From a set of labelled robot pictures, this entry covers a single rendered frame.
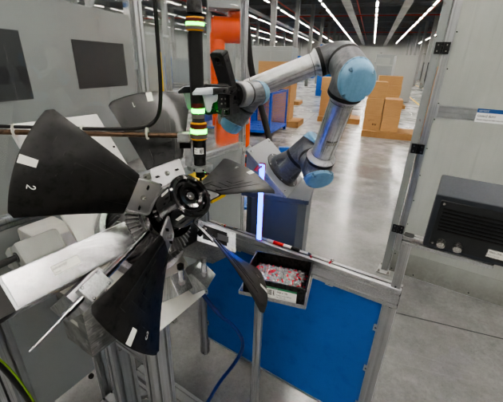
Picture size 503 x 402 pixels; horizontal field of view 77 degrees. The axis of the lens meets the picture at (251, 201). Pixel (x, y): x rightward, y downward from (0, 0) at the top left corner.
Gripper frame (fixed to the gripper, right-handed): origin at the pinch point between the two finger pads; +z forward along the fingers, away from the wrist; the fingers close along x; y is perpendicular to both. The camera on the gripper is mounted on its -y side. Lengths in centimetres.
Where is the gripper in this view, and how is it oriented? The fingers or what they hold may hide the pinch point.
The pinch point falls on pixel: (188, 89)
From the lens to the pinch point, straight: 83.1
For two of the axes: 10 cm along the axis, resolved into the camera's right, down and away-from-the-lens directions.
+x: -8.4, -2.5, 4.8
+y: -0.4, 9.2, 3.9
